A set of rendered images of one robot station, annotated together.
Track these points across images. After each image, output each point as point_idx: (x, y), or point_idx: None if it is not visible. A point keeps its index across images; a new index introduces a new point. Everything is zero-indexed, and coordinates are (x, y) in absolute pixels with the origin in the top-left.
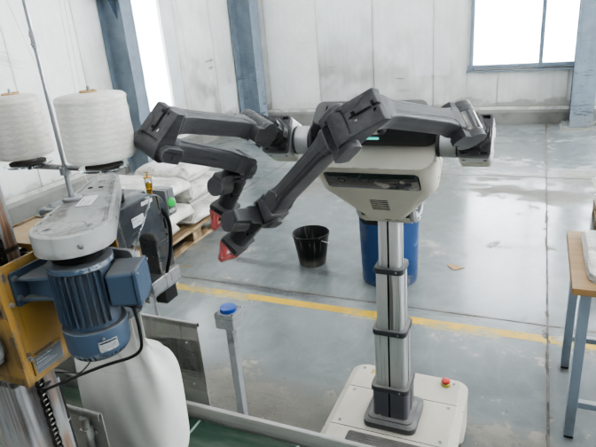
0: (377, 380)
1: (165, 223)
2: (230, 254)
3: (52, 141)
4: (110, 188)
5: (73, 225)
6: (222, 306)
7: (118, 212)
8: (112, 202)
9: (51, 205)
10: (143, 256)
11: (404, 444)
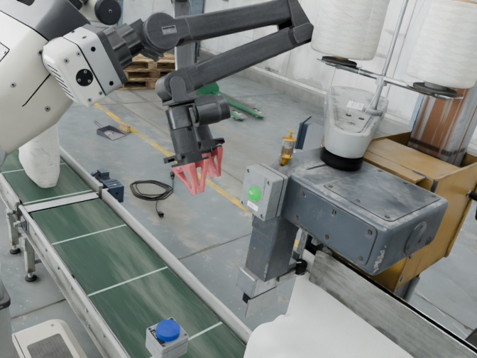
0: (13, 354)
1: None
2: (214, 156)
3: (408, 61)
4: (336, 110)
5: (355, 91)
6: (174, 332)
7: (324, 114)
8: (330, 96)
9: (430, 194)
10: (302, 120)
11: (34, 356)
